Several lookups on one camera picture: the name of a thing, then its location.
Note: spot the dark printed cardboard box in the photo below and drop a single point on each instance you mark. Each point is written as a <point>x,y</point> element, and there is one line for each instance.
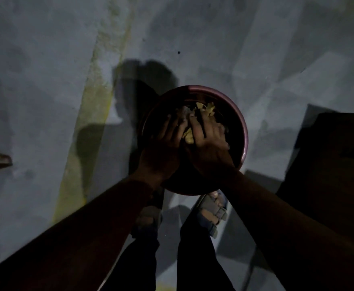
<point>331,163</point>

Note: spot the person's right forearm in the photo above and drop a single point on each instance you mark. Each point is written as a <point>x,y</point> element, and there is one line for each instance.
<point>301,233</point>

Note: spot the person's right hand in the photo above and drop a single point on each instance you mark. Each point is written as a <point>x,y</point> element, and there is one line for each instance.
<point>210,151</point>

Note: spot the person's left forearm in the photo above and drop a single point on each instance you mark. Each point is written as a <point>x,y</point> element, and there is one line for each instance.
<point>68,239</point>

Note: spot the pink round object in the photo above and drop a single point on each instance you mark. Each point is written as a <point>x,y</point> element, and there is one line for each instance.
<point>231,118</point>

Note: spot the pile of cardboard and paper scraps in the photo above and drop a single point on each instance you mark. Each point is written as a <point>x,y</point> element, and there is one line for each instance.
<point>189,136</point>

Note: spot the person's dark clothing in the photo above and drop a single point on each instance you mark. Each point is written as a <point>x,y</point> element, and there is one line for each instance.
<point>195,263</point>

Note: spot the person's left hand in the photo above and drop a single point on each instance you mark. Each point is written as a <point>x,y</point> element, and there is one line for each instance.
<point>162,154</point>

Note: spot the grey sandal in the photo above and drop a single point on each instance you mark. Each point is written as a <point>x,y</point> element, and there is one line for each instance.
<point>148,221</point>
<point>211,213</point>

